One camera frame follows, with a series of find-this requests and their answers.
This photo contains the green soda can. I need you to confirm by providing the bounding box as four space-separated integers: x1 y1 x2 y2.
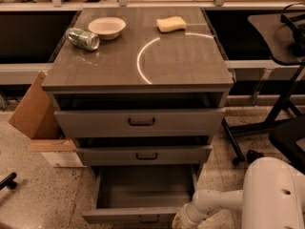
66 28 100 52

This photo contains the grey middle drawer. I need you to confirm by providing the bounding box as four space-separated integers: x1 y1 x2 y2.
76 135 212 166

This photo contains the white bowl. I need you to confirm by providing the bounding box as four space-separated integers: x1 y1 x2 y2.
88 17 126 40

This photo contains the grey bottom drawer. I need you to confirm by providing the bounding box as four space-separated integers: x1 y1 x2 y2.
83 164 197 223

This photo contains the black chair caster left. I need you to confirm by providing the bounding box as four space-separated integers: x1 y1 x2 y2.
0 173 17 190

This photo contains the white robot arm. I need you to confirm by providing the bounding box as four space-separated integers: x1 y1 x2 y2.
172 157 305 229

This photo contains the grey drawer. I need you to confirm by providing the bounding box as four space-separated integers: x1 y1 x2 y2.
83 164 197 223
54 93 224 138
76 135 212 166

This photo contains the black office chair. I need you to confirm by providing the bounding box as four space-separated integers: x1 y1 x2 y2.
246 114 305 177

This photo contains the grey top drawer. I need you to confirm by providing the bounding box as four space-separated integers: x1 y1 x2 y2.
54 93 224 138

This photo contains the yellow sponge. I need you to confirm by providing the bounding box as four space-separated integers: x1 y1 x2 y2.
156 16 187 32

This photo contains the black side table stand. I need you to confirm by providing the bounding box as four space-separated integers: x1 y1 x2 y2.
222 3 305 165

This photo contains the grey drawer cabinet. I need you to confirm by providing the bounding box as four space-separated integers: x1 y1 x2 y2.
41 6 235 180

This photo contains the brown cardboard box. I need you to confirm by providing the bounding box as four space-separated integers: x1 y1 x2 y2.
9 72 83 168

